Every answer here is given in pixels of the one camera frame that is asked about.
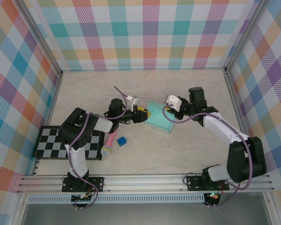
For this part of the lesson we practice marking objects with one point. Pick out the aluminium frame post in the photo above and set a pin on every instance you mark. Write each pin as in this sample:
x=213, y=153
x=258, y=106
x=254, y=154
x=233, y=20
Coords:
x=245, y=35
x=41, y=38

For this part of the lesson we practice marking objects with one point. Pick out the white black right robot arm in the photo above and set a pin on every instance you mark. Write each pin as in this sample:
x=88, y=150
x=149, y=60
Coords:
x=217, y=126

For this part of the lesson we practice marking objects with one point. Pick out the blue toy block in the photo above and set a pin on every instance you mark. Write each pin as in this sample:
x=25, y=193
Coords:
x=122, y=141

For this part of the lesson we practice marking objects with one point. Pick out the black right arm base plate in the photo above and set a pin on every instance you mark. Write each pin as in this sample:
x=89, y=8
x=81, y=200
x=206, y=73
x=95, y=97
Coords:
x=192, y=182

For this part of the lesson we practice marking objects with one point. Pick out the pink toy microphone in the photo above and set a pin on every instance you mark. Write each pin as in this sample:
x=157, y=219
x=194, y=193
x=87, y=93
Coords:
x=106, y=150

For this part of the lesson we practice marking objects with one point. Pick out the light teal paper box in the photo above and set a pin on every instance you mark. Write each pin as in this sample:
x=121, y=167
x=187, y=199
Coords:
x=158, y=117

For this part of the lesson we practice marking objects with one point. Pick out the small circuit board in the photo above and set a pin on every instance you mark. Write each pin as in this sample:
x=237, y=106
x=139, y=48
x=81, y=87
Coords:
x=84, y=198
x=213, y=195

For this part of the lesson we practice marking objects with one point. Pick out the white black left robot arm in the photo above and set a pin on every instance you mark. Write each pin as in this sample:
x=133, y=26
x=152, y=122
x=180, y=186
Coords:
x=78, y=161

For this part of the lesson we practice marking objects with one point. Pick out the long aluminium rail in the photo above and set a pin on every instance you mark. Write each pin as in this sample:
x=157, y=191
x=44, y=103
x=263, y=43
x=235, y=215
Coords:
x=142, y=181

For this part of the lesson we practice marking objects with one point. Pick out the aluminium side rail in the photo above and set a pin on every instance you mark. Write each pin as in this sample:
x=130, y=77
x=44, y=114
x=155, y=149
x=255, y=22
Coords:
x=234, y=98
x=48, y=124

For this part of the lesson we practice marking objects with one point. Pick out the black grey checkerboard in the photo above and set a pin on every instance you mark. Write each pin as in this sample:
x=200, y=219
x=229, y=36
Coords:
x=46, y=145

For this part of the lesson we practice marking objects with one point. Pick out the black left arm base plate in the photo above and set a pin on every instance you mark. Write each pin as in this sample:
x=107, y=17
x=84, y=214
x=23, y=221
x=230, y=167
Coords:
x=98, y=184

